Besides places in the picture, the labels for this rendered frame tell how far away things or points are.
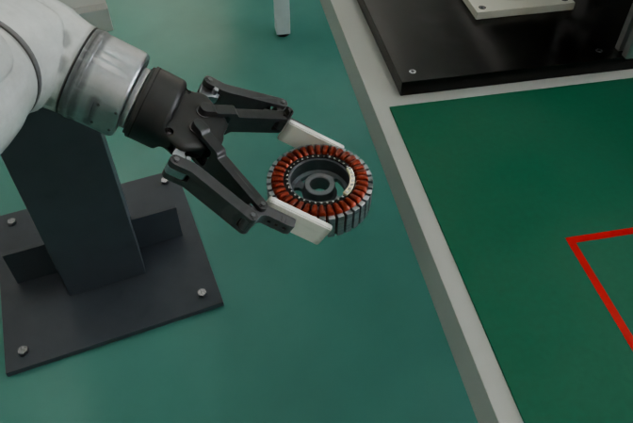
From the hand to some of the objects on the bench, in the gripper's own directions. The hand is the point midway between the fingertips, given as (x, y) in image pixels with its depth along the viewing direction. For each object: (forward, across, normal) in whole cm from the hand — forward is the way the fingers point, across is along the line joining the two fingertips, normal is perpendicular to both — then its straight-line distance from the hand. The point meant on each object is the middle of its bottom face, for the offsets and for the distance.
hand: (316, 186), depth 67 cm
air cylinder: (+32, -50, +18) cm, 62 cm away
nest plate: (+20, -45, +11) cm, 51 cm away
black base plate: (+19, -57, +8) cm, 61 cm away
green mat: (+55, -2, +28) cm, 61 cm away
